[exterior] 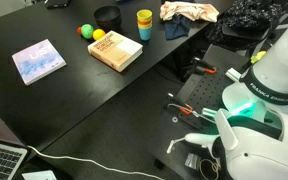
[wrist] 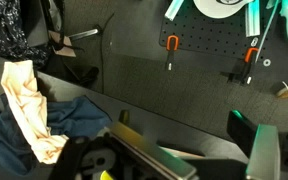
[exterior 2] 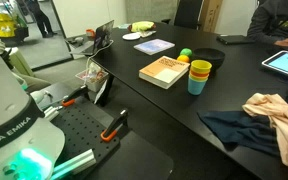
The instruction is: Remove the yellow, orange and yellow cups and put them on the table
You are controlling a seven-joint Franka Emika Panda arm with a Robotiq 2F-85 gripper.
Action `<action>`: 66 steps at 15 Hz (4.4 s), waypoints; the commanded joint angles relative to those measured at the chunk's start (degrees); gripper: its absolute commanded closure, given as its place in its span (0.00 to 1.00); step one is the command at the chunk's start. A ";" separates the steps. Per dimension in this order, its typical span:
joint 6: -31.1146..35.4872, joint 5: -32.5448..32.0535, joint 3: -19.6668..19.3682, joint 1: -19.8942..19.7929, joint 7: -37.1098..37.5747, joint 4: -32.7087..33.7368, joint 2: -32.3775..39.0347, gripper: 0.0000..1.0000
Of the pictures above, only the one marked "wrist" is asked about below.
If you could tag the aluminium profile rail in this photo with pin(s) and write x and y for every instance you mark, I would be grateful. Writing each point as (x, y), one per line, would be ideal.
(252, 18)

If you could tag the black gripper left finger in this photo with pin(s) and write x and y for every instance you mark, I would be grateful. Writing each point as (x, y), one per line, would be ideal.
(139, 159)

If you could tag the orange black clamp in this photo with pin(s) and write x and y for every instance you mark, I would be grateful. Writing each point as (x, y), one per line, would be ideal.
(171, 47)
(242, 70)

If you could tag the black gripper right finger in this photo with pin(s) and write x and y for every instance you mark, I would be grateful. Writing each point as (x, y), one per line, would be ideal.
(259, 143)

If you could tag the peach cloth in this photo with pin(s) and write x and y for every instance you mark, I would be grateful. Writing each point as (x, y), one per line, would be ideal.
(29, 108)

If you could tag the orange black clamp far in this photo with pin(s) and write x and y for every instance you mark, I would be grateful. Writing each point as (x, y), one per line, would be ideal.
(242, 70)

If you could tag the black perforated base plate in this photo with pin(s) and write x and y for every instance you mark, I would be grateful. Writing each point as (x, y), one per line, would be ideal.
(211, 28)

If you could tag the dark blue cloth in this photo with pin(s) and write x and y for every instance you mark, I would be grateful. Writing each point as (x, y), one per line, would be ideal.
(79, 117)

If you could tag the orange black clamp near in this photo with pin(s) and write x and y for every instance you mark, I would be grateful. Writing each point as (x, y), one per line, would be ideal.
(171, 47)

